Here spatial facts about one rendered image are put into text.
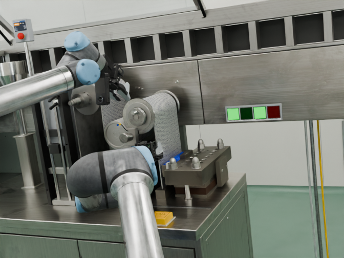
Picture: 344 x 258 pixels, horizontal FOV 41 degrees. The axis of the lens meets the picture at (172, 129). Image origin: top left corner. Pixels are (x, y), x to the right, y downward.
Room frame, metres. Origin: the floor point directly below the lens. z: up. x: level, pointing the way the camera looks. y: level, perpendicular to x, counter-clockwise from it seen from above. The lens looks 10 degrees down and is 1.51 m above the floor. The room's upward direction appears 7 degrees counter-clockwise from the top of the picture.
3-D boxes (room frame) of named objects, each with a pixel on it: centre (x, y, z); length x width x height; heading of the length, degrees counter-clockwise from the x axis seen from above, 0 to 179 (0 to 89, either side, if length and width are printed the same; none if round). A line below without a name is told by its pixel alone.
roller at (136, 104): (1.95, 0.08, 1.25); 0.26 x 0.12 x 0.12; 155
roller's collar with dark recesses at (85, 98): (1.92, 0.36, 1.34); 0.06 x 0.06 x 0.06; 65
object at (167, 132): (1.93, 0.02, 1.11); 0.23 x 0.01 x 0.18; 155
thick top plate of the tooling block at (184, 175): (1.91, -0.10, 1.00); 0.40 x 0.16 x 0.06; 155
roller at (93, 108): (2.06, 0.30, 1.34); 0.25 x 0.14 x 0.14; 155
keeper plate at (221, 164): (1.88, -0.19, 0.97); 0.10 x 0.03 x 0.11; 155
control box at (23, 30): (2.10, 0.61, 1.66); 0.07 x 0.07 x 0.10; 81
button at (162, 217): (1.56, 0.08, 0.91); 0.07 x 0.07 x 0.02; 65
